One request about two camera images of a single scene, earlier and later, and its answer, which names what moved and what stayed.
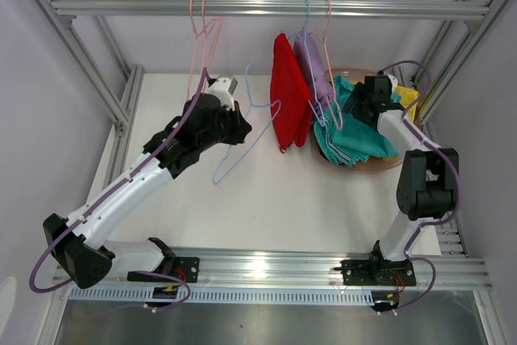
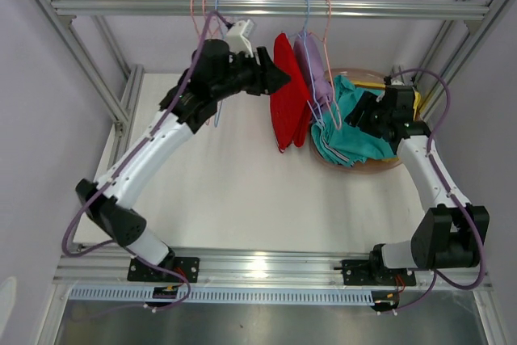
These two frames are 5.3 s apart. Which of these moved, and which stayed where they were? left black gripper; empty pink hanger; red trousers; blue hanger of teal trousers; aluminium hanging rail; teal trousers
Moved: blue hanger of teal trousers; left black gripper
Stayed: aluminium hanging rail; empty pink hanger; teal trousers; red trousers
